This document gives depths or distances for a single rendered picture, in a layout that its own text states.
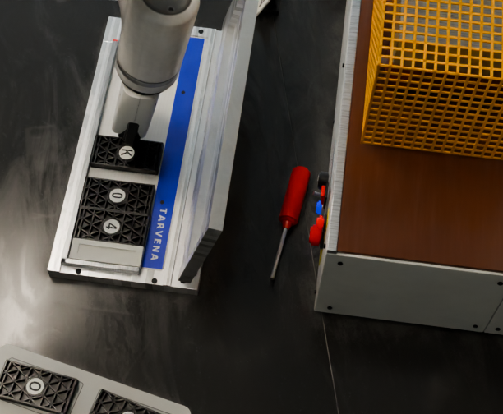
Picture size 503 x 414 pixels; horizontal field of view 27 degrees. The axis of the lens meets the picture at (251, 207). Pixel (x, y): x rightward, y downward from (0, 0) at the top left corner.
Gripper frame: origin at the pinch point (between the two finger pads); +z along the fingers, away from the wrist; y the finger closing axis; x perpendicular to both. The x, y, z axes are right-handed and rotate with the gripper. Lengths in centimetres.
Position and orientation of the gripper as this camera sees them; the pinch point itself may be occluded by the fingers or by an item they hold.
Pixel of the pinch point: (131, 128)
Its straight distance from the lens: 150.1
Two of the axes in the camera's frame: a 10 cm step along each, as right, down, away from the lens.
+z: -2.3, 4.4, 8.7
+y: -1.2, 8.7, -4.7
